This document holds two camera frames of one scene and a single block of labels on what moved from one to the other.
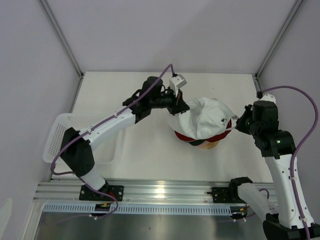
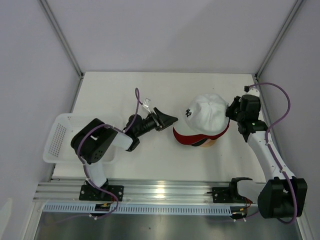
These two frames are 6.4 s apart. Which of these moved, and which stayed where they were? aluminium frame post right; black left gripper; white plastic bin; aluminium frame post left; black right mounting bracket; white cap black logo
Moved: black left gripper; white cap black logo
Stayed: white plastic bin; aluminium frame post right; black right mounting bracket; aluminium frame post left
